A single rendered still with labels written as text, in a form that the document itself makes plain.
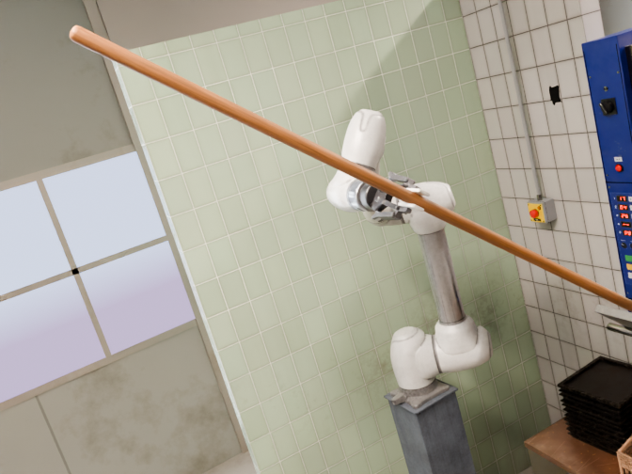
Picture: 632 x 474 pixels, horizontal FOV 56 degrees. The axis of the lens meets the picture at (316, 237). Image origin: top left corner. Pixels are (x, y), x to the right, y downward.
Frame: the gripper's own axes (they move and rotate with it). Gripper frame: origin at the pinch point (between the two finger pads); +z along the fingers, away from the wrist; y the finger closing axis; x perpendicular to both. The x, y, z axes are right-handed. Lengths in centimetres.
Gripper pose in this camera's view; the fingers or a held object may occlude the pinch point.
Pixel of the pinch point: (414, 199)
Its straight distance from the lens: 141.4
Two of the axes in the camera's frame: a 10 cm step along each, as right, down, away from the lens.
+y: -3.6, 9.3, -0.5
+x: -8.4, -3.5, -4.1
